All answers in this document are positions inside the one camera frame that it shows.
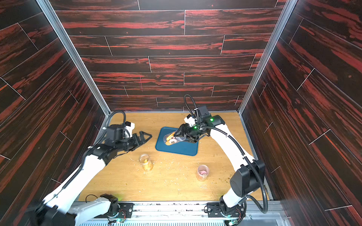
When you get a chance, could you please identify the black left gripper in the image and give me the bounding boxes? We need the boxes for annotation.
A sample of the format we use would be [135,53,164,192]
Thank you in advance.
[115,131,152,153]

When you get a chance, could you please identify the clear jar with mixed cookies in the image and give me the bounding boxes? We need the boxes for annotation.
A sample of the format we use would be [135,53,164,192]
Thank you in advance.
[163,132,179,146]

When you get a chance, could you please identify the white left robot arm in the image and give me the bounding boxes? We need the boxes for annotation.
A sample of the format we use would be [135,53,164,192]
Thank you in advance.
[28,129,152,226]

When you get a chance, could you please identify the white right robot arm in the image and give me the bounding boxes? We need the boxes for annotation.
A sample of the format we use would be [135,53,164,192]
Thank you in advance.
[172,114,268,215]

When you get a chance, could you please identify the clear jar with yellow cookies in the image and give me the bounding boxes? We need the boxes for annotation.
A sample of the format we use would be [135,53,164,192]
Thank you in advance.
[139,153,153,171]

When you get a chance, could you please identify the clear jar with pink cookie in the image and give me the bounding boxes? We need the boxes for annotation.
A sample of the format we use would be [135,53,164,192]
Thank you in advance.
[196,165,210,181]

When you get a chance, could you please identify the teal plastic tray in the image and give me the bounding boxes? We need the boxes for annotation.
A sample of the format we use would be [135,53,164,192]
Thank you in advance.
[155,127,199,156]

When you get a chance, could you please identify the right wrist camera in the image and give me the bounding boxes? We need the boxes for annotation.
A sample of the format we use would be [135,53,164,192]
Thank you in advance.
[184,105,211,127]

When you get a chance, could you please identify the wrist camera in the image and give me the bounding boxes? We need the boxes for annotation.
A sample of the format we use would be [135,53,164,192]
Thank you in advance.
[184,105,211,127]
[106,121,135,141]

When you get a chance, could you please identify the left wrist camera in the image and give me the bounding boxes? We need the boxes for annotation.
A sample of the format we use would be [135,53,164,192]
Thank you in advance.
[106,121,135,141]

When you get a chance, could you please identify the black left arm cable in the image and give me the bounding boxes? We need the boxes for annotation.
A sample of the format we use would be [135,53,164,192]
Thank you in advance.
[93,111,127,147]

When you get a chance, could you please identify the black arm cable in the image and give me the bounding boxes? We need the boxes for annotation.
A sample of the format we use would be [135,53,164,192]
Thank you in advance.
[183,94,268,214]
[93,111,127,147]

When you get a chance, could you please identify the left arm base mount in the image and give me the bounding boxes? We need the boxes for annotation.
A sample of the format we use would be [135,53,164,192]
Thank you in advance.
[95,194,134,226]

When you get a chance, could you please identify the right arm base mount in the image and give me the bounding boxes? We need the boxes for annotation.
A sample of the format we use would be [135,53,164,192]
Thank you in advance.
[203,198,247,226]

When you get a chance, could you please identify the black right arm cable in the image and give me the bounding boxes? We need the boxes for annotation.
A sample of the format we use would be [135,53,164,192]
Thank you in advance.
[183,94,268,214]

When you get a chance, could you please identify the aluminium frame post left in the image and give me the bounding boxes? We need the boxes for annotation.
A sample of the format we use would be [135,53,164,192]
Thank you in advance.
[36,0,111,127]

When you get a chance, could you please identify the aluminium frame post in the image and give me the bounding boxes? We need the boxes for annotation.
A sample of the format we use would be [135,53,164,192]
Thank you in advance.
[36,0,111,127]
[238,0,298,119]

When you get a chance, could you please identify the aluminium frame post right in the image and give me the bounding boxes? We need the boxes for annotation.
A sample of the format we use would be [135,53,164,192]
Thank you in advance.
[238,0,298,119]

